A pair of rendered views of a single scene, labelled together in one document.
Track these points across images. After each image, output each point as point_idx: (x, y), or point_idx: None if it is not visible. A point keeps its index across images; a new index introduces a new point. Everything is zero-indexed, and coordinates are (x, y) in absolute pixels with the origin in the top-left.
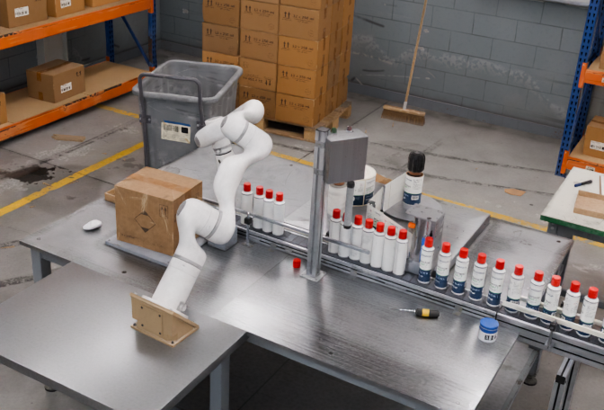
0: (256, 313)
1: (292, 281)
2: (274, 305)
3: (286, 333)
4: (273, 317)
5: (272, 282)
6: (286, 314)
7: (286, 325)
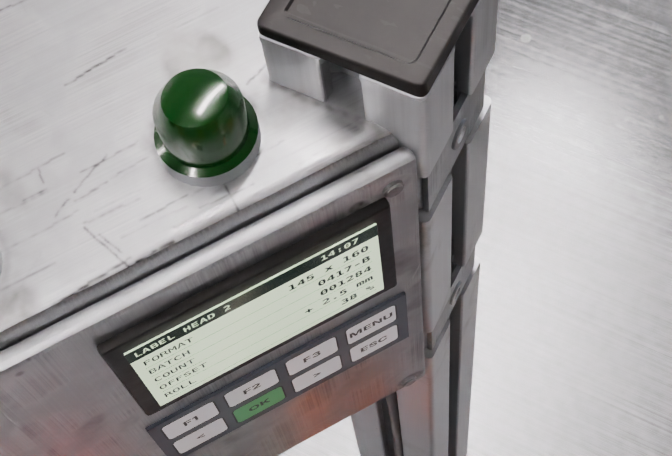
0: (668, 125)
1: (532, 429)
2: (594, 200)
3: (505, 12)
4: (580, 105)
5: (642, 402)
6: (525, 140)
7: (512, 58)
